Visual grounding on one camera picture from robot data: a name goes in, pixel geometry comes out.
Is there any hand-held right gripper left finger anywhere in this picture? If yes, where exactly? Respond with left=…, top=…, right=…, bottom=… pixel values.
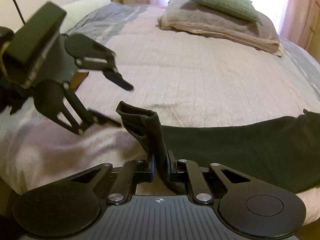
left=60, top=153, right=156, bottom=205

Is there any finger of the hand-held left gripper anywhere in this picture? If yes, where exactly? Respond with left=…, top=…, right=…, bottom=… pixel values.
left=57, top=89, right=123, bottom=135
left=74, top=34, right=134, bottom=91

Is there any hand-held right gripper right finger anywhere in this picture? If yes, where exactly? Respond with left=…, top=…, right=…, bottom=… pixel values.
left=166, top=150, right=253, bottom=204

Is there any black garment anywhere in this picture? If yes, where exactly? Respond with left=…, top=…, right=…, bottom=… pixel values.
left=116, top=101, right=320, bottom=196

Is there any brown cloth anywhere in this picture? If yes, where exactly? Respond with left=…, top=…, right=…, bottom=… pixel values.
left=71, top=71, right=90, bottom=91

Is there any white quilted bolster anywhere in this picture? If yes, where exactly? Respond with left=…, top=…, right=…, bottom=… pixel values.
left=60, top=0, right=112, bottom=34

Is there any beige pillow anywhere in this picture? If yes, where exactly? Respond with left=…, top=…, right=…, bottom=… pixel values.
left=157, top=0, right=284, bottom=58

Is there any green pillow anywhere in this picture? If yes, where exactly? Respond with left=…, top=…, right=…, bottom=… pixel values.
left=183, top=0, right=263, bottom=27

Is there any black cable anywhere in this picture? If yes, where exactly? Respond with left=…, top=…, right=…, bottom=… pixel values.
left=0, top=0, right=26, bottom=26

